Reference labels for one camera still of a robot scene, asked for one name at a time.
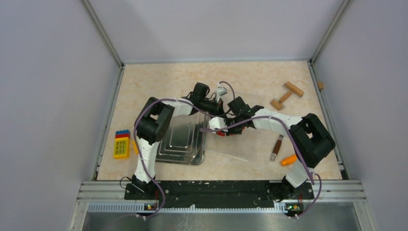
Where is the red dough piece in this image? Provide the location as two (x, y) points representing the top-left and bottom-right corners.
(216, 127), (245, 137)

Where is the metal spatula wooden handle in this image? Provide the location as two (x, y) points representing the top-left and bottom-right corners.
(269, 135), (284, 162)

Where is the steel rectangular tray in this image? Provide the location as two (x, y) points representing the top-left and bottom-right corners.
(156, 113), (208, 166)

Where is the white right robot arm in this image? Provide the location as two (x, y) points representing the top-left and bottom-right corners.
(216, 97), (336, 198)

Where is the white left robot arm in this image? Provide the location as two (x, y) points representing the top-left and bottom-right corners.
(131, 82), (228, 199)

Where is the orange carrot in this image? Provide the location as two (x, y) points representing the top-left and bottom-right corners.
(280, 154), (297, 167)

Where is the small wooden block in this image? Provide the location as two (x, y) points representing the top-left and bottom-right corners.
(317, 81), (324, 90)

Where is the colourful toy block stack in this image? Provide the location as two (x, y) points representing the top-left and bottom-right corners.
(113, 130), (139, 159)

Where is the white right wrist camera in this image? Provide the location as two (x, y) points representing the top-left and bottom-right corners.
(208, 117), (227, 131)

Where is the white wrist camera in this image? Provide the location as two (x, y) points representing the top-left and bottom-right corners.
(215, 83), (228, 102)
(208, 117), (227, 131)

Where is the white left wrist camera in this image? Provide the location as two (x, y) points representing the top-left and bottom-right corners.
(215, 83), (228, 102)

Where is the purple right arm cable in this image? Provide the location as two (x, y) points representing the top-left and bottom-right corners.
(199, 115), (322, 218)

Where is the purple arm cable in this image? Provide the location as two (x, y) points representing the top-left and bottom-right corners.
(199, 115), (322, 218)
(134, 80), (237, 219)

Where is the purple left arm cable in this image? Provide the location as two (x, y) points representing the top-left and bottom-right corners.
(134, 80), (237, 219)

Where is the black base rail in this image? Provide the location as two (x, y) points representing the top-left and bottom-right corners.
(124, 180), (315, 209)

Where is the aluminium frame rail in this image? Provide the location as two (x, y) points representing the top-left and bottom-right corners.
(69, 180), (378, 231)

